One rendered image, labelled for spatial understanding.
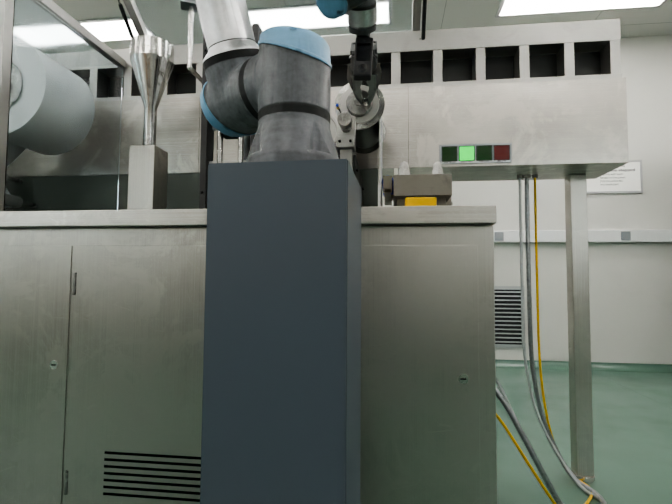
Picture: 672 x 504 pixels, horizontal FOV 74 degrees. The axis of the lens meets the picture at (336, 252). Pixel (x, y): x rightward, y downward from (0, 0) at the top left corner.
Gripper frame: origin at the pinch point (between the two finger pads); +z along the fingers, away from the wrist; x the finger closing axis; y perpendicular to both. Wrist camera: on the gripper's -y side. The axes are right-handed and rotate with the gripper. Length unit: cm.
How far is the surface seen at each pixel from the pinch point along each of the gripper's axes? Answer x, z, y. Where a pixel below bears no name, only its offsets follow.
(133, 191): 76, 23, -10
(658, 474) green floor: -109, 129, -54
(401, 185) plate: -10.2, 16.2, -18.2
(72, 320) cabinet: 71, 23, -61
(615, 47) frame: -85, 9, 48
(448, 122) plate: -27.9, 24.5, 28.5
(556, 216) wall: -147, 205, 176
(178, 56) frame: 76, 5, 52
